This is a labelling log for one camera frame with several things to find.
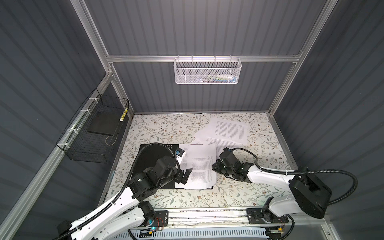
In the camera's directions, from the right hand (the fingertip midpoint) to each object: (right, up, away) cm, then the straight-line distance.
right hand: (212, 166), depth 86 cm
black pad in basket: (-57, +25, -10) cm, 63 cm away
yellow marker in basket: (-50, +28, -6) cm, 57 cm away
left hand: (-15, +5, -14) cm, 21 cm away
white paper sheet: (+8, +11, +15) cm, 20 cm away
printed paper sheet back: (+13, +22, +25) cm, 36 cm away
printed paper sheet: (-5, +3, +7) cm, 10 cm away
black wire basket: (-61, +19, -14) cm, 65 cm away
